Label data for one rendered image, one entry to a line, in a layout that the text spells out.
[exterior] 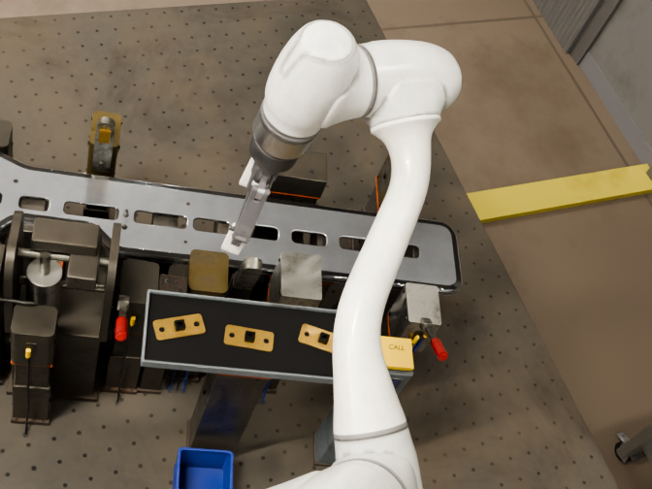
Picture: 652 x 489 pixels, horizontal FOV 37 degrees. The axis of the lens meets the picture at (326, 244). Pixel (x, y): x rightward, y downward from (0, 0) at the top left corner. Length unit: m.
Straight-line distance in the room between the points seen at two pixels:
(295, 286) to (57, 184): 0.53
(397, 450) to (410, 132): 0.43
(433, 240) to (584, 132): 2.04
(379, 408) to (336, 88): 0.42
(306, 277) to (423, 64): 0.59
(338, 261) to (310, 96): 0.77
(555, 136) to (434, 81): 2.63
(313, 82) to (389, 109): 0.14
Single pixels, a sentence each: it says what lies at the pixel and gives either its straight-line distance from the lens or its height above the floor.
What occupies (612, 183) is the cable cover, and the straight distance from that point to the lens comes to 3.91.
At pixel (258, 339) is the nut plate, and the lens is 1.67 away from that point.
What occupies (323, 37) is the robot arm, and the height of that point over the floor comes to 1.76.
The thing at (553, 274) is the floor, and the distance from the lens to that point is 3.54.
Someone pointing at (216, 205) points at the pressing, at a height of 1.00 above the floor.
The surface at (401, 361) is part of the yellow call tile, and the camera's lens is 1.72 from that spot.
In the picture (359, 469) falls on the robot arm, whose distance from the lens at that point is 1.19.
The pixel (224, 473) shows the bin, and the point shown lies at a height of 0.72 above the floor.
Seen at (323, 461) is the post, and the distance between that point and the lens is 2.09.
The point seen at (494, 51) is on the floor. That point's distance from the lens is 4.18.
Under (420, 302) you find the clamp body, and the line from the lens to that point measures 1.93.
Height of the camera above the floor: 2.60
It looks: 53 degrees down
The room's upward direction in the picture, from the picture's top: 25 degrees clockwise
